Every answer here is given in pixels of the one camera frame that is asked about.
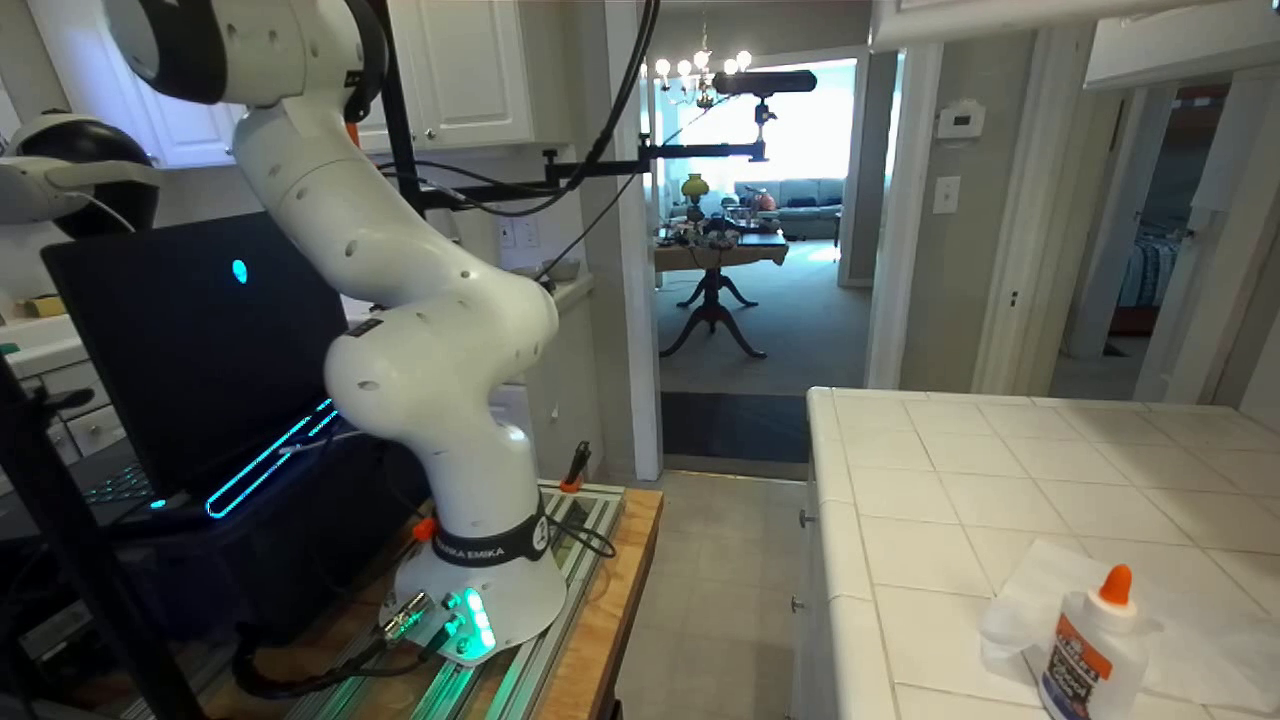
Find dark wooden dining table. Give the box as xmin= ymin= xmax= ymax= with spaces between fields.
xmin=652 ymin=227 xmax=791 ymax=362

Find flower vase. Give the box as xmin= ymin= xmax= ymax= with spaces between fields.
xmin=675 ymin=168 xmax=716 ymax=247

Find grey sofa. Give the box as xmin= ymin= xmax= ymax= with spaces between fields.
xmin=732 ymin=174 xmax=850 ymax=243

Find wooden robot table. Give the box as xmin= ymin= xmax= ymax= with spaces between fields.
xmin=196 ymin=479 xmax=668 ymax=720

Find lit chandelier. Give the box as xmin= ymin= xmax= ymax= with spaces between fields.
xmin=648 ymin=45 xmax=760 ymax=110

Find black stand pole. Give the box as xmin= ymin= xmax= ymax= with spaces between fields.
xmin=374 ymin=0 xmax=426 ymax=216

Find white tiled kitchen counter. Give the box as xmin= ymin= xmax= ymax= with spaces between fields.
xmin=796 ymin=382 xmax=1280 ymax=720

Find black gaming laptop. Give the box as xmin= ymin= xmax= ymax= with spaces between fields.
xmin=36 ymin=208 xmax=434 ymax=643

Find white glue bottle orange cap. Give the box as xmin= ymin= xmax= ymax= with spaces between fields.
xmin=1037 ymin=560 xmax=1153 ymax=720

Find black and white headset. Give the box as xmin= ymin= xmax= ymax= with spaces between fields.
xmin=0 ymin=110 xmax=164 ymax=243

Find black tripod leg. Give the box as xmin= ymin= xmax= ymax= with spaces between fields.
xmin=0 ymin=352 xmax=213 ymax=720

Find clear plastic bag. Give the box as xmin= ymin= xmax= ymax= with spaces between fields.
xmin=976 ymin=533 xmax=1280 ymax=714

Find red handled tool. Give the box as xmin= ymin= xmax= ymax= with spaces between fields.
xmin=558 ymin=434 xmax=600 ymax=500

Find black camera boom rod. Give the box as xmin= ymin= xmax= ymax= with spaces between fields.
xmin=413 ymin=134 xmax=773 ymax=216

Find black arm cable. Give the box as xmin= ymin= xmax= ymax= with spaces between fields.
xmin=396 ymin=0 xmax=668 ymax=284

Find black stereo camera bar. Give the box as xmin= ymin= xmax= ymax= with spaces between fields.
xmin=709 ymin=63 xmax=819 ymax=98

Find white kitchen wall cabinets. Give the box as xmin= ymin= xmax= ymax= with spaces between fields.
xmin=24 ymin=0 xmax=543 ymax=172

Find white wall thermostat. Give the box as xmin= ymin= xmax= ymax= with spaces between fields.
xmin=932 ymin=95 xmax=991 ymax=145

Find black base cable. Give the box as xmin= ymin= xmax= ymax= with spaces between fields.
xmin=231 ymin=613 xmax=452 ymax=705

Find white upper wall cabinet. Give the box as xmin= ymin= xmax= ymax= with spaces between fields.
xmin=1080 ymin=3 xmax=1280 ymax=95

